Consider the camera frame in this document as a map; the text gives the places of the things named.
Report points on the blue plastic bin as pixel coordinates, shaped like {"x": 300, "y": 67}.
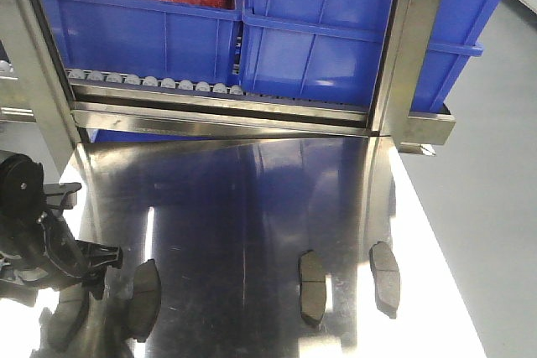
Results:
{"x": 330, "y": 50}
{"x": 147, "y": 37}

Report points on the steel roller rack frame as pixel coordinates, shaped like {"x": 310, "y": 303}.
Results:
{"x": 65, "y": 109}

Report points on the grey brake pad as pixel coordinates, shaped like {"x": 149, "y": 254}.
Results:
{"x": 312, "y": 288}
{"x": 144, "y": 306}
{"x": 386, "y": 277}
{"x": 68, "y": 317}

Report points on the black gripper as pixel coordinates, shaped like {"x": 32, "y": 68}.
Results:
{"x": 44, "y": 254}

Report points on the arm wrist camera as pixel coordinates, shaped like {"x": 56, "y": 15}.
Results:
{"x": 62, "y": 196}

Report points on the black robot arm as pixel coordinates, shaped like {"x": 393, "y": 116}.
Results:
{"x": 22, "y": 197}

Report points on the left blue plastic bin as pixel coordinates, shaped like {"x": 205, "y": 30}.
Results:
{"x": 147, "y": 37}

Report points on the right blue plastic bin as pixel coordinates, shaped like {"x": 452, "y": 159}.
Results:
{"x": 330, "y": 50}

